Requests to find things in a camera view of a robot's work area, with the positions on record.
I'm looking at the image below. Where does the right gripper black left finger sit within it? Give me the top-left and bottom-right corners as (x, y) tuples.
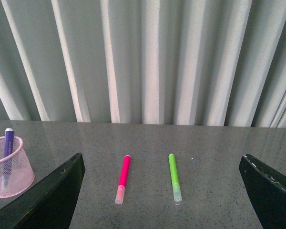
(0, 153), (85, 229)

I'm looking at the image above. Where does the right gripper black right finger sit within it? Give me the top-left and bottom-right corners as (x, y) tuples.
(239, 154), (286, 229)

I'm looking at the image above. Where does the pink highlighter pen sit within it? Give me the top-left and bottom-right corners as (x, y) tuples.
(115, 155), (131, 204)

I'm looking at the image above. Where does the purple highlighter pen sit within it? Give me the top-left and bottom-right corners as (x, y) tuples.
(1, 128), (14, 192)

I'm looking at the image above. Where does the pink mesh pen cup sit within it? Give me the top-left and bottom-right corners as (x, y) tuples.
(0, 136), (35, 198)

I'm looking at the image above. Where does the green highlighter pen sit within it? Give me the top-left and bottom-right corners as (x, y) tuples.
(168, 153), (182, 205)

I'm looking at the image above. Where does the grey pleated curtain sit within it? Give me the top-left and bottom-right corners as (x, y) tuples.
(0, 0), (286, 128)

